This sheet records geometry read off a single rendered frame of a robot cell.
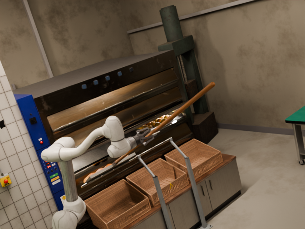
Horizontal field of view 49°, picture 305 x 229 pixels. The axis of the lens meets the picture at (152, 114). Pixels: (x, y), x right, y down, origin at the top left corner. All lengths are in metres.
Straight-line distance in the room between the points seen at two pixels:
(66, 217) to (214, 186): 2.14
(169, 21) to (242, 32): 1.31
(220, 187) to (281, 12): 2.96
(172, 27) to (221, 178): 3.12
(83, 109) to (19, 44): 3.99
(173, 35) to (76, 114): 3.19
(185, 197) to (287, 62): 3.03
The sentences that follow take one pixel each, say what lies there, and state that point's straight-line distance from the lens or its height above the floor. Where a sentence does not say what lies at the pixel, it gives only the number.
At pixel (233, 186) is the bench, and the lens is 4.69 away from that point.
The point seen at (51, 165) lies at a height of 1.39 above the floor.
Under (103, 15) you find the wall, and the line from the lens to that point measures 8.50.
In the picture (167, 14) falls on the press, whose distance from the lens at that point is 6.42.
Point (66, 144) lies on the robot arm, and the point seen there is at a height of 1.79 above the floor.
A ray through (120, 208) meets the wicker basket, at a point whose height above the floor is 0.59.
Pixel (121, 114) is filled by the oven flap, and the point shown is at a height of 1.58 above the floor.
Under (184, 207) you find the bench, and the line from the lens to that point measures 4.13.
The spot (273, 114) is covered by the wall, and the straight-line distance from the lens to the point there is 6.52.
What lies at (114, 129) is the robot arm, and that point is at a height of 1.89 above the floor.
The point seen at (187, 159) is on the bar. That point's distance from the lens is 3.93.
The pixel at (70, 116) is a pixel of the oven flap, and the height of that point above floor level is 1.78.
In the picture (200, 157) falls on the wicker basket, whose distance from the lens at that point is 4.77.
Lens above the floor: 2.50
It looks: 15 degrees down
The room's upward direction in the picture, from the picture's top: 16 degrees counter-clockwise
